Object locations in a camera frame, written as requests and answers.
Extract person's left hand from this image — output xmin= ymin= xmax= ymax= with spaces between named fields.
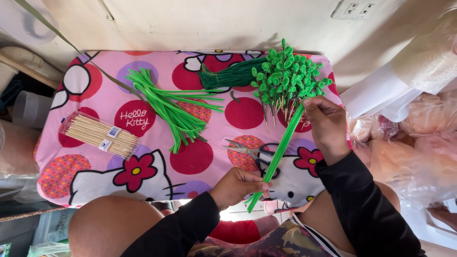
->
xmin=209 ymin=167 xmax=273 ymax=212

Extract person's right hand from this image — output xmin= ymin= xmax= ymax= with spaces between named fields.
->
xmin=302 ymin=95 xmax=353 ymax=167

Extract light green pipe cleaners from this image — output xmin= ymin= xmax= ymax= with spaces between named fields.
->
xmin=245 ymin=102 xmax=306 ymax=214

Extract red plastic stool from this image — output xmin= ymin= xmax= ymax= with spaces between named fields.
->
xmin=209 ymin=219 xmax=262 ymax=245

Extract white paper sheet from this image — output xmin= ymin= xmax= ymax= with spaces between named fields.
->
xmin=339 ymin=61 xmax=425 ymax=123

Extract pile of green leaf skewers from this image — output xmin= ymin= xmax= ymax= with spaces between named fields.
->
xmin=249 ymin=37 xmax=333 ymax=135

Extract patterned shorts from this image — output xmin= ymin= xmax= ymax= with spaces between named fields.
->
xmin=187 ymin=213 xmax=358 ymax=257

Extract pink cartoon print cloth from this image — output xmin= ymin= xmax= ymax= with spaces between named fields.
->
xmin=34 ymin=50 xmax=353 ymax=215

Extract heap of clear plastic bags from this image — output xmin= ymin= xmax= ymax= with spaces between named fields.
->
xmin=346 ymin=92 xmax=457 ymax=212

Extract bundle of light green stems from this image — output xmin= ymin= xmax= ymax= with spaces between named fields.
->
xmin=124 ymin=67 xmax=226 ymax=155

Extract bundle of dark green stems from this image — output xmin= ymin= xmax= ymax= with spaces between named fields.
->
xmin=198 ymin=57 xmax=269 ymax=91

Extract cream lace fabric roll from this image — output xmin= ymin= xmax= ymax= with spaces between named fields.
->
xmin=391 ymin=9 xmax=457 ymax=96

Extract person's left leg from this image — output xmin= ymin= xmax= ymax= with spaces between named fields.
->
xmin=67 ymin=195 xmax=165 ymax=257

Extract pack of bamboo skewers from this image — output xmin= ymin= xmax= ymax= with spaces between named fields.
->
xmin=59 ymin=111 xmax=141 ymax=160

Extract clear plastic cup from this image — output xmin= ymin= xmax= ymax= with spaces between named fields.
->
xmin=12 ymin=91 xmax=54 ymax=129

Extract grey storage box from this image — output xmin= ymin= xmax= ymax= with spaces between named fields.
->
xmin=0 ymin=206 xmax=76 ymax=257

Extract crumpled clear plastic bag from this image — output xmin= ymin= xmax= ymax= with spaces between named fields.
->
xmin=0 ymin=121 xmax=44 ymax=205

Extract long green leaf strip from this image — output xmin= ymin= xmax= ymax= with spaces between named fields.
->
xmin=14 ymin=0 xmax=145 ymax=103

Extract beige pipe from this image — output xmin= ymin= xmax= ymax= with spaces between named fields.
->
xmin=0 ymin=46 xmax=65 ymax=90

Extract translucent white plastic container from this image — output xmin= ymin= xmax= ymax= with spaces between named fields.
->
xmin=0 ymin=0 xmax=60 ymax=46

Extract black handled scissors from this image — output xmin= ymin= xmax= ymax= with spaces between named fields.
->
xmin=223 ymin=138 xmax=283 ymax=180

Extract white wall outlet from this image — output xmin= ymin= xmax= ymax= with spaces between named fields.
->
xmin=331 ymin=0 xmax=383 ymax=20

